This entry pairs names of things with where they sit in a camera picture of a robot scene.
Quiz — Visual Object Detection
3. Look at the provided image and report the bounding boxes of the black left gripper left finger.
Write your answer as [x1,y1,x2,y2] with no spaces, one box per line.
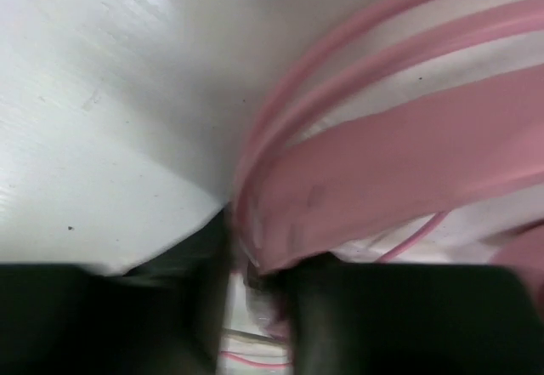
[1,212,231,374]

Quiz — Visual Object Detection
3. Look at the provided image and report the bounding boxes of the pink headphones with cable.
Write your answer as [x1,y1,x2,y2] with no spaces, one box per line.
[218,0,544,370]

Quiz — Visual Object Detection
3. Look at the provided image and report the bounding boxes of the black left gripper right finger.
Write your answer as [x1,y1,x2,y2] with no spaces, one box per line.
[248,259,543,374]

